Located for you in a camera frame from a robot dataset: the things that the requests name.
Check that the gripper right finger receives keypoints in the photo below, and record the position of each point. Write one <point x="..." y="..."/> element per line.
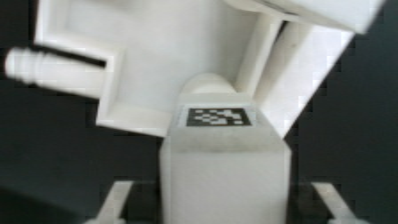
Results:
<point x="342" y="216"/>

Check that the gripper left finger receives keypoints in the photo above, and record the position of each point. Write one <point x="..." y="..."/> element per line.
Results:
<point x="111" y="207"/>

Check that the white chair leg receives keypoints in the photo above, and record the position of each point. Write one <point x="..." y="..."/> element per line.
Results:
<point x="223" y="159"/>
<point x="341" y="14"/>

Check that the white chair seat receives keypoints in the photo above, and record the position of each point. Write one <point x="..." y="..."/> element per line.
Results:
<point x="122" y="48"/>

